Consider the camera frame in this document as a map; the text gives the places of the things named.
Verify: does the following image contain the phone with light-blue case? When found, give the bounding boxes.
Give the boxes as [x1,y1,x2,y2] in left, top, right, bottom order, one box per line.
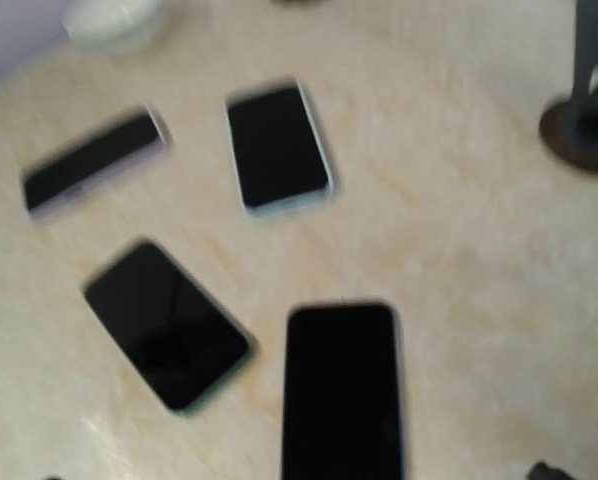
[225,76,335,216]

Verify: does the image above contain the phone with teal case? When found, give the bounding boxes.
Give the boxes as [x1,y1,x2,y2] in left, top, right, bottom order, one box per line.
[82,238,257,414]

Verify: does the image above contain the folding phone stand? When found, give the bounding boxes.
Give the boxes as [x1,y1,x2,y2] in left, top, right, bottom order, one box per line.
[538,1,598,175]

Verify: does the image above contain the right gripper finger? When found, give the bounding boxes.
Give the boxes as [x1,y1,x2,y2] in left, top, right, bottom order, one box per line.
[527,461,572,480]

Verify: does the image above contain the white bowl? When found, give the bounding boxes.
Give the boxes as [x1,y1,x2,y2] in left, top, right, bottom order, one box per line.
[62,0,169,55]

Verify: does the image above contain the phone with lilac case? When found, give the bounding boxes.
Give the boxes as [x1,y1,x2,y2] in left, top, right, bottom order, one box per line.
[20,105,170,219]

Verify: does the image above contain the phone with dark-blue case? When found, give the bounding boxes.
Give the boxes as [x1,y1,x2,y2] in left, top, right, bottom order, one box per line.
[280,301,405,479]

